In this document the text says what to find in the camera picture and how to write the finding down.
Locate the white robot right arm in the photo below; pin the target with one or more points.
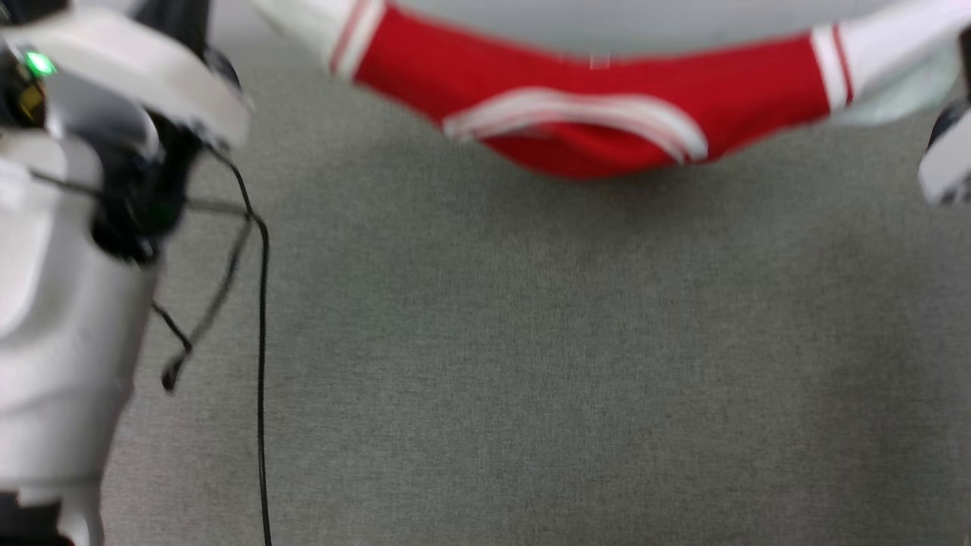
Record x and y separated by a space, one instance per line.
944 163

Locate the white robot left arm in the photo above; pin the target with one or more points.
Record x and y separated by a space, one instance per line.
61 326

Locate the grey fabric sofa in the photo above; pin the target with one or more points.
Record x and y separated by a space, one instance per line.
569 364

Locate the red basketball jersey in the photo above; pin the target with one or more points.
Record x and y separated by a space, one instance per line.
607 98

